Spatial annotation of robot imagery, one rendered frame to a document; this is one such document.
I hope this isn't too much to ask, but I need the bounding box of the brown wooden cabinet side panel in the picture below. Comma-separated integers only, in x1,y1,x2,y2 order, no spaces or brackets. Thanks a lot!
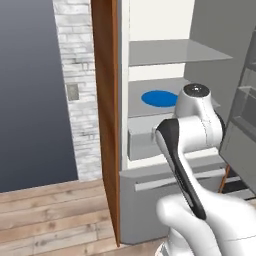
90,0,121,248

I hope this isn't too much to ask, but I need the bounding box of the grey freezer drawer front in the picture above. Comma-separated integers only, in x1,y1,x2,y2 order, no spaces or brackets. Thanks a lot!
118,154,235,246

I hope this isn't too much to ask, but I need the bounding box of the grey fridge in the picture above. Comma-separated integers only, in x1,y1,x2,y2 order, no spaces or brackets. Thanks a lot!
118,0,256,246

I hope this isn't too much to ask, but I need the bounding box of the pale grey freezer drawer handle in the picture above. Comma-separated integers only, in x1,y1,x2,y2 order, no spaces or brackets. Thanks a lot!
134,167,227,193

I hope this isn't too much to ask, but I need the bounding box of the grey fridge crisper drawer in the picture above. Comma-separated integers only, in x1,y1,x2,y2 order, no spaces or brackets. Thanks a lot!
127,113,184,162

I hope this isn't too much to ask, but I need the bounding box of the grey fridge door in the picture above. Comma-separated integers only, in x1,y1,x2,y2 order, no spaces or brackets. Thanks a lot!
218,19,256,196

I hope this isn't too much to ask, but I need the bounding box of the grey fridge shelf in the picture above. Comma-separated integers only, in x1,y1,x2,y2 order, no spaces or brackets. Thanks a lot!
128,38,234,67
127,77,222,119

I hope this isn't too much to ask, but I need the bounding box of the blue plate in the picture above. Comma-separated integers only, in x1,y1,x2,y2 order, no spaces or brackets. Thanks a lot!
140,89,180,109

